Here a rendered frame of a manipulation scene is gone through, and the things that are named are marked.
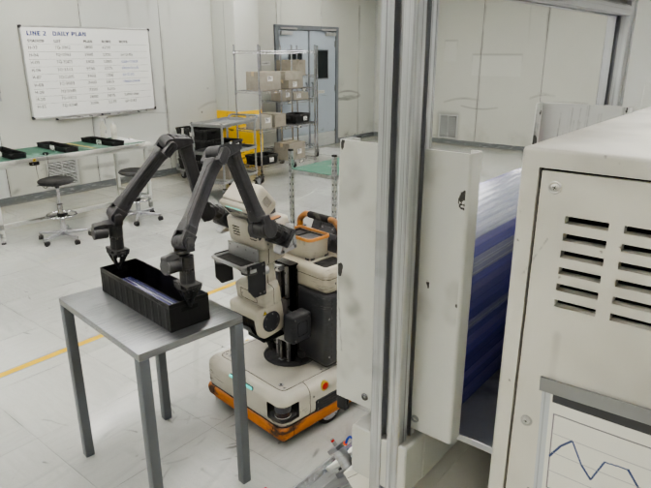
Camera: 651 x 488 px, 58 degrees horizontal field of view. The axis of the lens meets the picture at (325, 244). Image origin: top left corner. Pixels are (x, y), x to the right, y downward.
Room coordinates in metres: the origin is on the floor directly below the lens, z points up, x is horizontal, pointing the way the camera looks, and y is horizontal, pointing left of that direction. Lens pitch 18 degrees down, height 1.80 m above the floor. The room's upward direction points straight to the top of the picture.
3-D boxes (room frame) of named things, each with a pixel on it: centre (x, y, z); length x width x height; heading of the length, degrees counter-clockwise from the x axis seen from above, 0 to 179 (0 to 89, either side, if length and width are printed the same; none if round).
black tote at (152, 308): (2.23, 0.72, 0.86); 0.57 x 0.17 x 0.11; 45
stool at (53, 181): (5.59, 2.59, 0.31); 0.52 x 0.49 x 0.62; 141
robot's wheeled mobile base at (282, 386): (2.76, 0.19, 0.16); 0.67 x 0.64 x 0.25; 135
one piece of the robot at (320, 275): (2.82, 0.12, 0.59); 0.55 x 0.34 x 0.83; 45
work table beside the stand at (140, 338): (2.21, 0.74, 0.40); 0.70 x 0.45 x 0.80; 45
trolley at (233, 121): (7.64, 1.29, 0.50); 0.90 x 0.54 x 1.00; 155
